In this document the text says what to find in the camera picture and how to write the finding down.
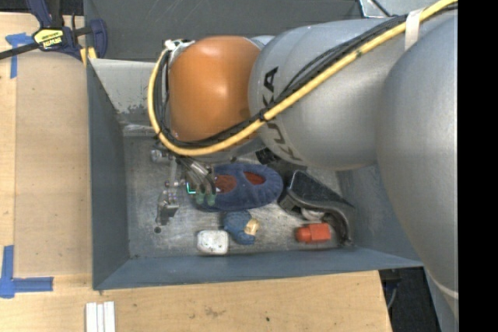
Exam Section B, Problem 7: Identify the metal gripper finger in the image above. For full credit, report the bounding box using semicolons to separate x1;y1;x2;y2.
156;188;177;207
155;203;181;227

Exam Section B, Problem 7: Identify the white rounded block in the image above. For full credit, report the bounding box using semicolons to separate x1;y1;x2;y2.
195;229;230;256

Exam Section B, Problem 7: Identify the grey metal bin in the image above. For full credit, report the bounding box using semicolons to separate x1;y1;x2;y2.
82;0;426;291

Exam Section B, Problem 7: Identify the blue toy figure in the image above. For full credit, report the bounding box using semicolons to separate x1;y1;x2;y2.
222;209;261;246

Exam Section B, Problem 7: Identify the blue slipper with red lining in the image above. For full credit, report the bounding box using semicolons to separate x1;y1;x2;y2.
190;163;285;213

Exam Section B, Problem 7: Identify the pale wood board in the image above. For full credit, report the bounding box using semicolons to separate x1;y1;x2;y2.
13;50;95;279

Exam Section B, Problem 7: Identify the black and grey hand tool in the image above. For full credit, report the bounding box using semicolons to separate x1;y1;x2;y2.
277;169;356;246

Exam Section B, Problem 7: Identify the red-orange small block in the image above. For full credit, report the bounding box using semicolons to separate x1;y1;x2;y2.
294;222;333;245

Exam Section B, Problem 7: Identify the black cylinder on white bracket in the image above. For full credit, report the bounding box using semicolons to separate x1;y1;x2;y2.
254;147;284;166

